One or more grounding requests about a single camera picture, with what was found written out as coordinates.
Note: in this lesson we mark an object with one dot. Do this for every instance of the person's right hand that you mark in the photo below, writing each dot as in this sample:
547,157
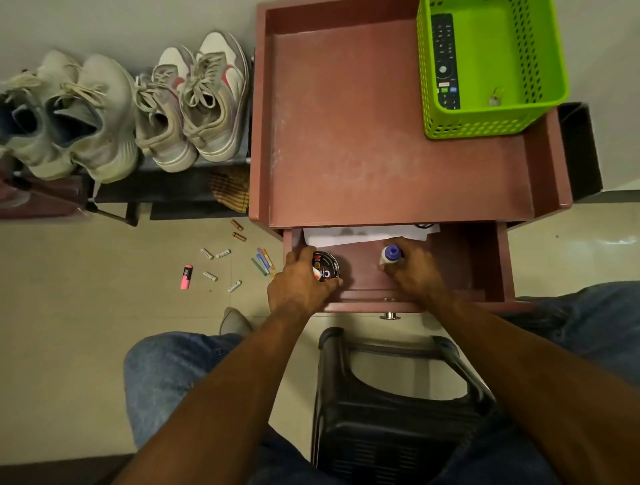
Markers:
420,275

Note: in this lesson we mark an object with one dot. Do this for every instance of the person's left hand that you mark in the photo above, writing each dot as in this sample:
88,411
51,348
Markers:
295,290

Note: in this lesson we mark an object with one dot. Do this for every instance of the white orange glue tube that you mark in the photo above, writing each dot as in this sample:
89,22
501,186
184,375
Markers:
391,254

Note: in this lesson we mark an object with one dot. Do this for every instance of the black round tin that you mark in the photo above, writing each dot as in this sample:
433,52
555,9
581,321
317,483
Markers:
327,267

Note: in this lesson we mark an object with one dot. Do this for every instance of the orange crayon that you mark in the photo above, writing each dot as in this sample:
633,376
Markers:
268,260

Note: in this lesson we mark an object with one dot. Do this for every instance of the green crayon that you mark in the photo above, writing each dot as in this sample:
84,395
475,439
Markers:
258,267

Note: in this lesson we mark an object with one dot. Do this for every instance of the copper battery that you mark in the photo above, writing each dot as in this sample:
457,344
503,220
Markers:
237,225
239,236

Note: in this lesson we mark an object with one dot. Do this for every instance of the pink highlighter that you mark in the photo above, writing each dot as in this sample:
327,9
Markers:
186,277

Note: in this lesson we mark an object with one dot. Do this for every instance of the striped yellow cleaning cloth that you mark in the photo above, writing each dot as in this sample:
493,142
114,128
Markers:
232,190

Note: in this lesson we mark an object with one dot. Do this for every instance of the red-brown drawer cabinet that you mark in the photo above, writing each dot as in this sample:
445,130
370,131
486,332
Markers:
375,150

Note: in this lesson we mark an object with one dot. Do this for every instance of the white pink sneaker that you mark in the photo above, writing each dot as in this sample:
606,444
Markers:
165,145
220,125

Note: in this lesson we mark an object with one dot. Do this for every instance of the silver key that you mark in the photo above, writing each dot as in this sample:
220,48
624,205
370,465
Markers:
495,99

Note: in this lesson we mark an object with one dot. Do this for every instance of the black remote control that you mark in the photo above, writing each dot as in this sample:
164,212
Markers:
445,50

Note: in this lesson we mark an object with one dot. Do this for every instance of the grey-blue sneaker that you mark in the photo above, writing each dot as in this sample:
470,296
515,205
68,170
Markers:
115,125
30,150

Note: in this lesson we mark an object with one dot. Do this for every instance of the person's right forearm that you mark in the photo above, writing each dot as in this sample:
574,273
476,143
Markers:
540,389

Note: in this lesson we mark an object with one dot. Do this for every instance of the person's left forearm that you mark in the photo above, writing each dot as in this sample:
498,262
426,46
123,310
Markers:
220,404

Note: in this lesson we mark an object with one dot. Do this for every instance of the person's grey slipper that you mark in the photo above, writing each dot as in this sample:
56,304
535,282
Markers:
235,325

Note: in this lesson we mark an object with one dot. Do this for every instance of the person's right leg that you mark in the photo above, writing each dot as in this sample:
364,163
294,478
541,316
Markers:
600,320

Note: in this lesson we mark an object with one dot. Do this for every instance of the white paper sheets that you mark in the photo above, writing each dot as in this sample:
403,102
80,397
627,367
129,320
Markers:
350,234

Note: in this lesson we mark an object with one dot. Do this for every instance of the black shoe rack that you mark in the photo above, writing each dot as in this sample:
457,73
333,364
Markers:
175,187

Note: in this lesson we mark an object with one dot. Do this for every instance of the black stool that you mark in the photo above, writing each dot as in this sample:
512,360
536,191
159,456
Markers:
390,434

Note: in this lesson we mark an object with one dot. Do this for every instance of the black baseboard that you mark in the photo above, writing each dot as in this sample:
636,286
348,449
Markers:
580,150

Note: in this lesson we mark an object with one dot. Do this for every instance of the green plastic basket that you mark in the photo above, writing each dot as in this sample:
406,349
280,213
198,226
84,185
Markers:
490,50

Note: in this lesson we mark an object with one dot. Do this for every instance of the dark brown furniture panel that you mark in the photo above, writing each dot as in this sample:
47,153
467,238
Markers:
50,472

